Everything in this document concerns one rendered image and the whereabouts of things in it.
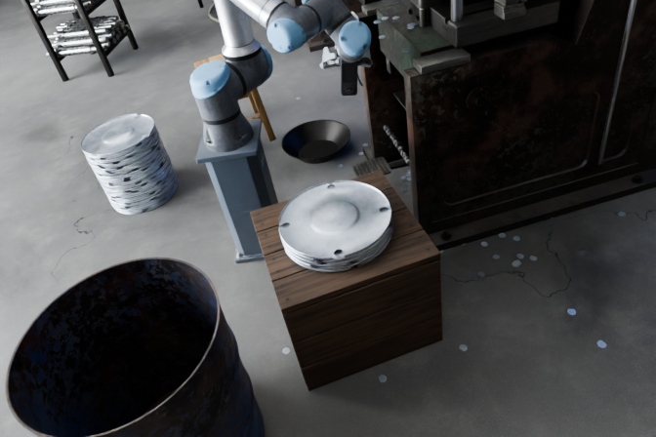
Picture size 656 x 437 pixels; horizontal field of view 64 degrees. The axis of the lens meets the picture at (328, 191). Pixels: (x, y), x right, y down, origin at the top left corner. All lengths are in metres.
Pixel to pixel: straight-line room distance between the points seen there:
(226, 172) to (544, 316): 1.01
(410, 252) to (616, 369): 0.61
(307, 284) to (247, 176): 0.50
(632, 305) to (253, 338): 1.08
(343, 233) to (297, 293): 0.18
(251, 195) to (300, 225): 0.37
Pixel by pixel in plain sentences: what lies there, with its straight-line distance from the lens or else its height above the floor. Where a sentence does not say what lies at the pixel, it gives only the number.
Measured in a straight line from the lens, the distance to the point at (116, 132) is 2.24.
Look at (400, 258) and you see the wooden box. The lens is 1.28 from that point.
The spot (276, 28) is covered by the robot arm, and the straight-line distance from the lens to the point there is 1.19.
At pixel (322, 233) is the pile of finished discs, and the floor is 0.40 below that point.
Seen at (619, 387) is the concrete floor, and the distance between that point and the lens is 1.55.
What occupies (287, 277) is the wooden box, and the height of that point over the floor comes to 0.35.
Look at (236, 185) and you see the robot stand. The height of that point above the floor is 0.33.
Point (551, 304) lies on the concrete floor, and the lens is 1.66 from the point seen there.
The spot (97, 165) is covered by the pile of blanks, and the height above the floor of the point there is 0.25.
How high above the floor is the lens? 1.28
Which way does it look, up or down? 38 degrees down
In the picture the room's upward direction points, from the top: 11 degrees counter-clockwise
